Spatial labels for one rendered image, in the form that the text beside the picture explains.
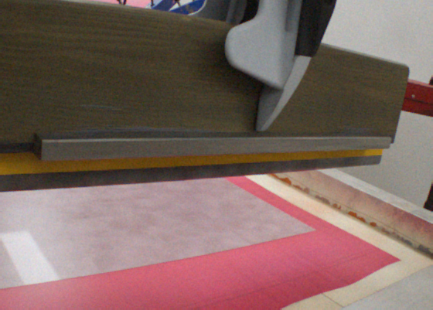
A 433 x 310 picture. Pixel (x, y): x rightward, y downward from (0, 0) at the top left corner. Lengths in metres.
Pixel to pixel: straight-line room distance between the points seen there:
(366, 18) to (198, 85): 2.45
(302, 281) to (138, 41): 0.24
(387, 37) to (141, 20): 2.39
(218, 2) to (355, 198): 0.33
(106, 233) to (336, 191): 0.30
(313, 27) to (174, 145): 0.11
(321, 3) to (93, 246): 0.25
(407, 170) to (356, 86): 2.14
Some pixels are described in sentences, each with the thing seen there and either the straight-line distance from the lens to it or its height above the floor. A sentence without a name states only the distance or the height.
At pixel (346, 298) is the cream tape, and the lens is 0.39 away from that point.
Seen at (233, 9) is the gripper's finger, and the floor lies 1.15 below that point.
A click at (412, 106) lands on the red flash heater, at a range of 1.46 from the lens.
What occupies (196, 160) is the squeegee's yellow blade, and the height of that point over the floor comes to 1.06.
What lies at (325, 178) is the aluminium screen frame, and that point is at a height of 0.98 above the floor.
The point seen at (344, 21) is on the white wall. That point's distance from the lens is 2.77.
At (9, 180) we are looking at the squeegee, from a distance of 0.24.
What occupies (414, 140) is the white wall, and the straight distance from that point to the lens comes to 2.47.
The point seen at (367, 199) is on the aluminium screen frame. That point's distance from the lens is 0.56.
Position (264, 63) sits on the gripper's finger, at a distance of 0.27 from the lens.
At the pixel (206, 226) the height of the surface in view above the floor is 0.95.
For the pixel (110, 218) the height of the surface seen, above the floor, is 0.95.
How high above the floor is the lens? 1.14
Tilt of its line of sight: 15 degrees down
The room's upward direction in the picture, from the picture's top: 10 degrees clockwise
